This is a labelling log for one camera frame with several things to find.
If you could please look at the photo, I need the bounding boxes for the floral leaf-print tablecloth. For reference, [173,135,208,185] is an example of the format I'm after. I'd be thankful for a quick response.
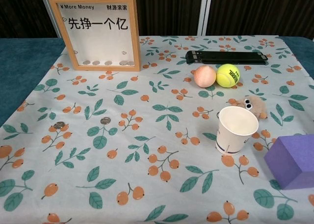
[0,34,314,224]

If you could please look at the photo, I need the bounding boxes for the pink peach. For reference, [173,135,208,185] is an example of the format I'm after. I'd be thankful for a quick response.
[193,65,217,88]

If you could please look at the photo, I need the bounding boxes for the yellow tennis ball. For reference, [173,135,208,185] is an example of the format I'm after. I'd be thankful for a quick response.
[216,63,240,88]

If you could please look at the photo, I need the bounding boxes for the white paper cup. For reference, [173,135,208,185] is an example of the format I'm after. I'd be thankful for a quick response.
[215,105,260,156]

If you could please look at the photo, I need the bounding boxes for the beige googly-eyed plush toy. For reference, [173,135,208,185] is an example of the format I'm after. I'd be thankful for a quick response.
[235,95,268,120]

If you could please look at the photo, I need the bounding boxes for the teal table cover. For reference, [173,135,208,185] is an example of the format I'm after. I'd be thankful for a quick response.
[0,35,314,127]

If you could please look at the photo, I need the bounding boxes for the purple foam block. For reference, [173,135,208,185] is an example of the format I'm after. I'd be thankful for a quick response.
[263,134,314,191]

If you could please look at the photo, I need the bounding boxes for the wooden frame coin bank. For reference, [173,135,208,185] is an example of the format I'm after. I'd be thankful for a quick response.
[48,0,142,72]

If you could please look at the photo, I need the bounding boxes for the white wide frame post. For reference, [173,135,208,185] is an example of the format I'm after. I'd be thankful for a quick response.
[196,0,213,36]

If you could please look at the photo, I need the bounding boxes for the white slanted frame post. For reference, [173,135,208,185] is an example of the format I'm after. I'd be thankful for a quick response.
[39,0,61,38]

